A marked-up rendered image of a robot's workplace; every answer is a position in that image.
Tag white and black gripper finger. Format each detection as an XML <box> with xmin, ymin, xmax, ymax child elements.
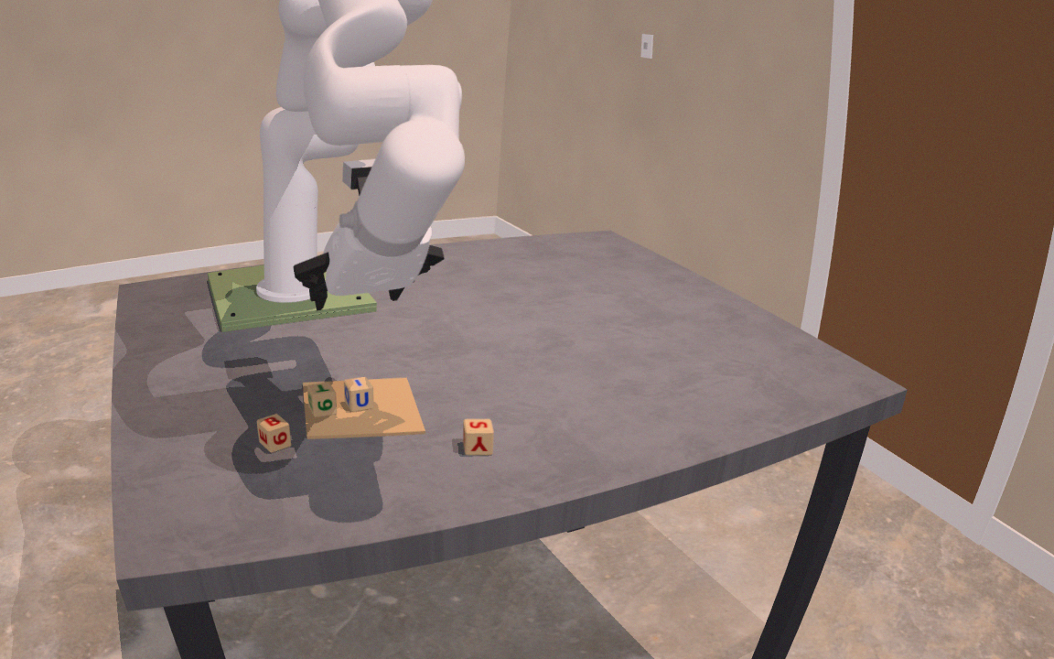
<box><xmin>294</xmin><ymin>252</ymin><xmax>329</xmax><ymax>310</ymax></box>
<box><xmin>389</xmin><ymin>245</ymin><xmax>445</xmax><ymax>301</ymax></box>

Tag tan wooden letter block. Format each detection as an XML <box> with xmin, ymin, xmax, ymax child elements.
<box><xmin>307</xmin><ymin>383</ymin><xmax>337</xmax><ymax>416</ymax></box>
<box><xmin>344</xmin><ymin>377</ymin><xmax>374</xmax><ymax>412</ymax></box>
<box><xmin>463</xmin><ymin>419</ymin><xmax>494</xmax><ymax>456</ymax></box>
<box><xmin>257</xmin><ymin>414</ymin><xmax>291</xmax><ymax>453</ymax></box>

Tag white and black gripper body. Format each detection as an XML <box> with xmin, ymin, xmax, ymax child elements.
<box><xmin>323</xmin><ymin>224</ymin><xmax>432</xmax><ymax>296</ymax></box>

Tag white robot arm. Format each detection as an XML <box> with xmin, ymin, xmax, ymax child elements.
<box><xmin>256</xmin><ymin>0</ymin><xmax>465</xmax><ymax>303</ymax></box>

